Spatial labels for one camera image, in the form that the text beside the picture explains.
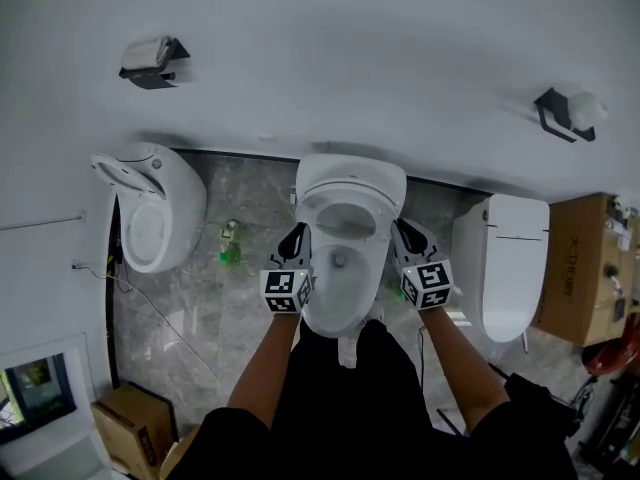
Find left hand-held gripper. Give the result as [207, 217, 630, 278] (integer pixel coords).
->
[259, 221, 317, 315]

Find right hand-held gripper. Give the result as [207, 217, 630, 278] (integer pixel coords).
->
[391, 217, 455, 311]

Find white toilet seat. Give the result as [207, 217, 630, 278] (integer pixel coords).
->
[298, 178, 404, 243]

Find white toilet bowl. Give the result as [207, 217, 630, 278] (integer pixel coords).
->
[301, 206, 392, 340]

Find person's right forearm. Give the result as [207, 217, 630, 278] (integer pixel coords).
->
[418, 306, 512, 438]

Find person's left forearm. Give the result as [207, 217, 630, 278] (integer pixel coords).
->
[227, 309, 302, 432]

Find white toilet lid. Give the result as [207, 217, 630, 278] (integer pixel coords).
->
[294, 153, 408, 210]

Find white closed toilet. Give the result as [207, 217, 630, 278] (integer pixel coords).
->
[452, 192, 551, 353]

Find round white open toilet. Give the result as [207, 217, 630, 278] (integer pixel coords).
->
[90, 141, 209, 275]

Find green floor fitting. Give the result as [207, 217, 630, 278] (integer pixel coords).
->
[218, 219, 245, 268]

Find large cardboard box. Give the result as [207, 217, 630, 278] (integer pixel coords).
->
[530, 192, 640, 348]

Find person's black clothing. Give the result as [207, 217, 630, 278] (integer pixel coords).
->
[167, 317, 580, 480]

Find black holder with paper roll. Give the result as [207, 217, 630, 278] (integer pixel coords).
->
[532, 86, 609, 144]

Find red object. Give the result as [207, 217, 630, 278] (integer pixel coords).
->
[583, 312, 640, 380]

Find black holder with folded towels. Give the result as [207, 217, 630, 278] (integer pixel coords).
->
[118, 34, 192, 91]

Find small cardboard box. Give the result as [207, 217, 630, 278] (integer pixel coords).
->
[90, 382, 177, 480]

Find black metal stand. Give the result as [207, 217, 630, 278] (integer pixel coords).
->
[568, 370, 640, 480]

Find dark framed window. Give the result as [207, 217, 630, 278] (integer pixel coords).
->
[0, 351, 78, 445]

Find thin white cable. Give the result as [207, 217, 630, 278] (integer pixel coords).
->
[71, 260, 232, 397]

